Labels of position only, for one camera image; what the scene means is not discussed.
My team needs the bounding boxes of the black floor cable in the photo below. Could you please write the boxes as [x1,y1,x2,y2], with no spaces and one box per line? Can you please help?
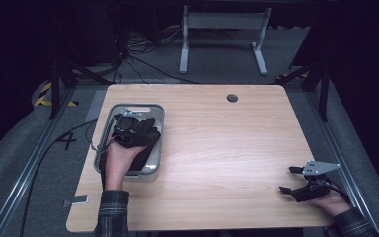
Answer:
[19,118,99,237]

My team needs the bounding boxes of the white metal stand frame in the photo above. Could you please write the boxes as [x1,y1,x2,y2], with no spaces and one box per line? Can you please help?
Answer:
[178,4,273,76]

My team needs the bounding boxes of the black tape floor mark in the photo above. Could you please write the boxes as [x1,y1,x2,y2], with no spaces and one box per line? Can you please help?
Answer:
[54,131,79,151]

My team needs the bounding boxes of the person's left hand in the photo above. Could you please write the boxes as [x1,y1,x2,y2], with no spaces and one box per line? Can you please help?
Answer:
[103,136,148,193]

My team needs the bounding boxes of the white plastic bin grey rim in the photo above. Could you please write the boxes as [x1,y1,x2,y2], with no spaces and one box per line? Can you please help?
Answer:
[93,103,166,183]

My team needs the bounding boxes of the bundle of floor cables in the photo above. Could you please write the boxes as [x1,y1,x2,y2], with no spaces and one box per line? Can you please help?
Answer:
[111,24,199,85]

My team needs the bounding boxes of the small metal bracket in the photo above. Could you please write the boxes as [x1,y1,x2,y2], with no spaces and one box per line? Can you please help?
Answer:
[61,194,90,209]

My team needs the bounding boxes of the right hand-held gripper cable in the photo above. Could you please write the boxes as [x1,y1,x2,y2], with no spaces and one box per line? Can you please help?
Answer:
[324,179,351,205]

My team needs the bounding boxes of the hand-held gripper cable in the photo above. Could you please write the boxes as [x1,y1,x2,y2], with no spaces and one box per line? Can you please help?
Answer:
[324,179,351,205]
[89,114,118,191]

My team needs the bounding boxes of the person's right hand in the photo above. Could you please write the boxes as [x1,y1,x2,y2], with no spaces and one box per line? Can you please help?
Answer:
[309,189,353,217]

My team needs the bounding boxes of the aluminium rail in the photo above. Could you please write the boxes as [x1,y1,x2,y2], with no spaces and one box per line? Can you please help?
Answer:
[303,90,379,237]
[0,86,77,237]

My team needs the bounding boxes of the yellow black floor tape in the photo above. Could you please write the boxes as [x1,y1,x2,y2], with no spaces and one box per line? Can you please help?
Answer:
[34,81,80,108]

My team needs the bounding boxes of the black tripod stand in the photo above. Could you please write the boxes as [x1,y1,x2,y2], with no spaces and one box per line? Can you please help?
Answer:
[275,61,331,123]
[47,58,114,120]

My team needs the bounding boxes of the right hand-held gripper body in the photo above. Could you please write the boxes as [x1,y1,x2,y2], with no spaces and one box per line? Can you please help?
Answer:
[291,160,342,203]

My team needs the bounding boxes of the left hand-held gripper cable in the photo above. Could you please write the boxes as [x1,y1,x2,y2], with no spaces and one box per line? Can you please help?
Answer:
[89,114,118,191]

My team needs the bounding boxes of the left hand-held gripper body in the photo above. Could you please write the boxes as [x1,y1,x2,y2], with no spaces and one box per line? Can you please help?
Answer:
[112,109,143,148]

